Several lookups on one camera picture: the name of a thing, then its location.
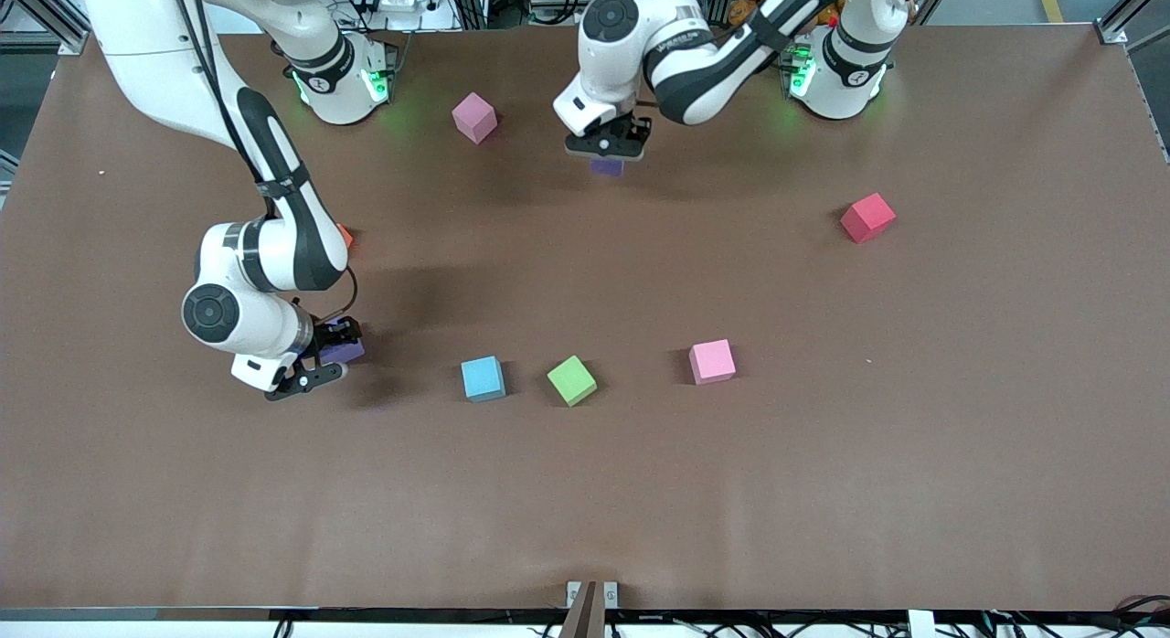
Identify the mauve foam block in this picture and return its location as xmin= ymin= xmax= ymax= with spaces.
xmin=452 ymin=92 xmax=499 ymax=145

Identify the red foam block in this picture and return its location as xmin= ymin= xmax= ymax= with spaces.
xmin=840 ymin=193 xmax=898 ymax=245

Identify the light blue foam block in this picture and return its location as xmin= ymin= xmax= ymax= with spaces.
xmin=461 ymin=356 xmax=506 ymax=403

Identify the brown table mat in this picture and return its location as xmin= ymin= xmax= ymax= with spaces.
xmin=0 ymin=26 xmax=1170 ymax=611

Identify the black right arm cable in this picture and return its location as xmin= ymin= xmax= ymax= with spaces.
xmin=169 ymin=0 xmax=359 ymax=321

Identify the aluminium frame post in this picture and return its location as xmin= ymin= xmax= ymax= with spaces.
xmin=1097 ymin=0 xmax=1170 ymax=49
xmin=0 ymin=0 xmax=92 ymax=56

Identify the green foam block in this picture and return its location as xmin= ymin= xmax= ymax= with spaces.
xmin=547 ymin=355 xmax=598 ymax=408

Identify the brown camera mount post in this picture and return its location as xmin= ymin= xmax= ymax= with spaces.
xmin=559 ymin=580 xmax=619 ymax=638

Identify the pink foam block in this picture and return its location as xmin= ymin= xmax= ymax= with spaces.
xmin=689 ymin=339 xmax=738 ymax=386

